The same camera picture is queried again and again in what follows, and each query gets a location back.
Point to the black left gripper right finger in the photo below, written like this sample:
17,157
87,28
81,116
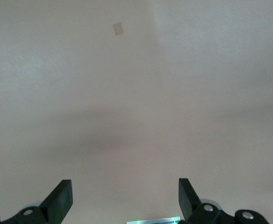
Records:
190,205

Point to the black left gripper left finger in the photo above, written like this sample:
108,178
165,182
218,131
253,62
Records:
57,205

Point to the small brown tape patch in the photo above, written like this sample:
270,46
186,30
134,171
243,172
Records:
118,29

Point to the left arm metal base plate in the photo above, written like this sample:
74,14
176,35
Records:
153,221

